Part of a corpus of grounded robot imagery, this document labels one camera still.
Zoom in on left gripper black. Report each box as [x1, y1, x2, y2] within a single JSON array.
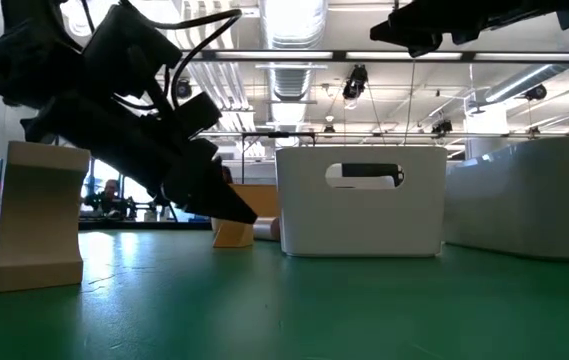
[[20, 91, 259, 225]]

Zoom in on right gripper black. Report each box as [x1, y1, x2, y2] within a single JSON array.
[[369, 0, 569, 59]]

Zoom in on orange wooden block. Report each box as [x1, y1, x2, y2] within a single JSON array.
[[212, 217, 255, 249]]

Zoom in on orange plastic bin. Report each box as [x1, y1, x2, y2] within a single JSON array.
[[228, 183, 281, 220]]

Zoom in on natural wooden block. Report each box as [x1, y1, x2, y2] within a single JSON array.
[[252, 216, 282, 243], [0, 140, 91, 293]]

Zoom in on person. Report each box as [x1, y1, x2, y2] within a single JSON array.
[[83, 178, 138, 221]]

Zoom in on white plastic bin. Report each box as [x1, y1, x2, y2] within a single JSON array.
[[275, 145, 448, 258]]

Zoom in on grey plastic bin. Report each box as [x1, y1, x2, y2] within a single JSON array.
[[443, 135, 569, 262]]

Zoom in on black overhead camera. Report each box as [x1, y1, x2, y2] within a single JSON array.
[[341, 64, 370, 101]]

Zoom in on silver ventilation duct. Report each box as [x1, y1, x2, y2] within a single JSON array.
[[258, 0, 329, 146]]

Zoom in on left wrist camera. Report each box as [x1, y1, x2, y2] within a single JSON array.
[[82, 3, 184, 99]]

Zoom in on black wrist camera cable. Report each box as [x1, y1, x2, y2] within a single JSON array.
[[118, 0, 244, 109]]

